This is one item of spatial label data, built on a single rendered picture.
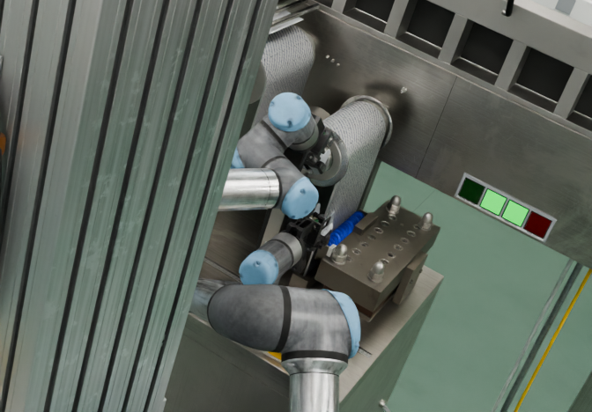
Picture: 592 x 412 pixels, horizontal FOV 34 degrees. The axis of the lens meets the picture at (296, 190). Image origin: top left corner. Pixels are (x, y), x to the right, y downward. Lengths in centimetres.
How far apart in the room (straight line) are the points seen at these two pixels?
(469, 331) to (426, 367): 36
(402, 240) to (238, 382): 55
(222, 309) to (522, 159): 98
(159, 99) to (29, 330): 28
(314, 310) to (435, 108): 89
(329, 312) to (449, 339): 233
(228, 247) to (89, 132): 155
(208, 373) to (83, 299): 126
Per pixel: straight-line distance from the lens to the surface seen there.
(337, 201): 228
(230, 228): 249
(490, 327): 416
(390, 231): 245
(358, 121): 227
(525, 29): 230
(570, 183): 237
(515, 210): 243
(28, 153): 95
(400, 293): 240
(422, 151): 246
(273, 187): 174
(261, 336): 165
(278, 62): 226
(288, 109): 184
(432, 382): 374
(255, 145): 185
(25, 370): 107
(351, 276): 224
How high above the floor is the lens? 227
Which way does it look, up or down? 30 degrees down
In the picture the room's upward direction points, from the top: 18 degrees clockwise
